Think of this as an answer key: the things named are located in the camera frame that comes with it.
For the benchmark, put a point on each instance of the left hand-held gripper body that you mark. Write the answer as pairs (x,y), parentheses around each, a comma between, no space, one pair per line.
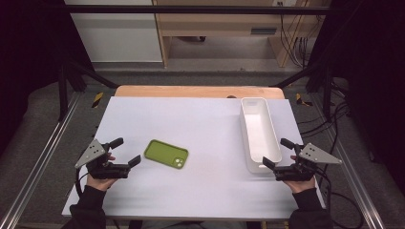
(92,153)

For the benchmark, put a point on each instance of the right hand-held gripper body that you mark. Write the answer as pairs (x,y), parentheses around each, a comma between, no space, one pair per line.
(318,155)

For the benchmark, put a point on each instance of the green phone case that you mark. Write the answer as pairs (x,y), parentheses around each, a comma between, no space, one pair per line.
(162,153)

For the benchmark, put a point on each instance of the white plastic bin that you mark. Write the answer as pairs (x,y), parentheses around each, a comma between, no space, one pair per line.
(259,133)

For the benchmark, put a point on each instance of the person's left hand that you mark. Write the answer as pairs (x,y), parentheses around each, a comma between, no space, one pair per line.
(100,183)

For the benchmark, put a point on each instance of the person's right hand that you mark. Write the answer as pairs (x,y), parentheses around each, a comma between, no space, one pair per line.
(299,185)

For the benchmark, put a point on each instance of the yellow and black tape strip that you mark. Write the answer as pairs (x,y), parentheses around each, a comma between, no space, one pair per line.
(97,99)
(299,99)

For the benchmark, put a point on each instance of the wooden table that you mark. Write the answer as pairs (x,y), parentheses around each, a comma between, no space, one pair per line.
(191,91)

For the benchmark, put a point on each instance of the black curtain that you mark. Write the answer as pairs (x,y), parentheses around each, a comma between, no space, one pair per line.
(372,79)
(28,63)

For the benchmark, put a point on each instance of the white cabinet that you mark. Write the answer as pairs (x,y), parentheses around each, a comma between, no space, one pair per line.
(117,38)

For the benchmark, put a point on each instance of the grey desk label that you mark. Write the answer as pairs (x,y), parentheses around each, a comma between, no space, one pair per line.
(263,31)

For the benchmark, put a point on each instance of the aluminium floor rail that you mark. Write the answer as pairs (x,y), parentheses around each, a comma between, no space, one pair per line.
(41,165)
(353,178)

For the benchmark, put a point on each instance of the black frame strut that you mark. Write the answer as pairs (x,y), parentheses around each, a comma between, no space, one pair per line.
(327,92)
(63,89)

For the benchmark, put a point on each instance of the black horizontal frame bar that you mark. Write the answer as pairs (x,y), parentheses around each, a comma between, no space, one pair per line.
(191,9)

